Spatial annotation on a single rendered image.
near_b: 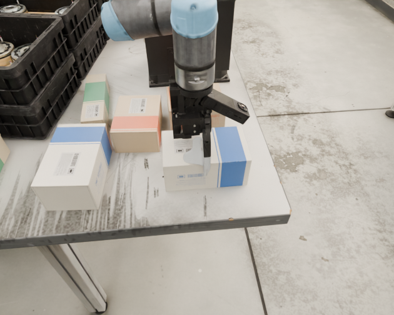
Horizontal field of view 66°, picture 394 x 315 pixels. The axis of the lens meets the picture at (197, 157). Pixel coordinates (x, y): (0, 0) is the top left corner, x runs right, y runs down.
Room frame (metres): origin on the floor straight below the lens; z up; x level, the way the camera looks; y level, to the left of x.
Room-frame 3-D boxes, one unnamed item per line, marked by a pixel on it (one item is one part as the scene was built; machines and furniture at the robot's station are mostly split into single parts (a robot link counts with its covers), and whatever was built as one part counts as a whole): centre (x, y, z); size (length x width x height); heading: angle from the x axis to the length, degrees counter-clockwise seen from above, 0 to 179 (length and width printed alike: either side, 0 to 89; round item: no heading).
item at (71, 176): (0.49, 0.29, 0.75); 0.20 x 0.12 x 0.09; 2
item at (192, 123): (0.51, 0.01, 0.90); 0.09 x 0.08 x 0.12; 96
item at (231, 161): (0.51, -0.02, 0.75); 0.20 x 0.12 x 0.09; 96
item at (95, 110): (0.76, 0.31, 0.73); 0.24 x 0.06 x 0.06; 10
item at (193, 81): (0.51, 0.00, 0.98); 0.08 x 0.08 x 0.05
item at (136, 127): (0.66, 0.16, 0.74); 0.16 x 0.12 x 0.07; 2
